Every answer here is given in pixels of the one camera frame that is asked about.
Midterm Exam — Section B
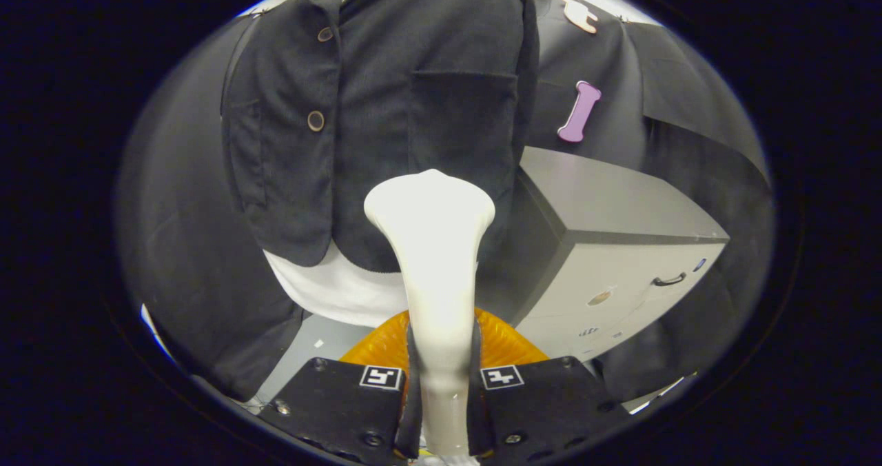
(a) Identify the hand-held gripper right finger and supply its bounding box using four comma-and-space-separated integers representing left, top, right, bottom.
467, 307, 631, 461

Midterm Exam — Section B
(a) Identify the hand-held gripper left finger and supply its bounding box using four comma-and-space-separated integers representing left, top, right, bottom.
258, 309, 424, 466

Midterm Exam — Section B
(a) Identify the white garment steamer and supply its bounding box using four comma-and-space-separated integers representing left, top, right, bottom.
363, 169, 497, 461

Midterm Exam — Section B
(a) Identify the black jacket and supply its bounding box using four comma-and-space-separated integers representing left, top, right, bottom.
220, 0, 540, 274

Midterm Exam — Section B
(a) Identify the grey cabinet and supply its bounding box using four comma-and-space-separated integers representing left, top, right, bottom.
482, 145, 730, 363

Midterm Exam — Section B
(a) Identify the black backdrop cloth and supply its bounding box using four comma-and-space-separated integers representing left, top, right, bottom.
116, 0, 772, 405

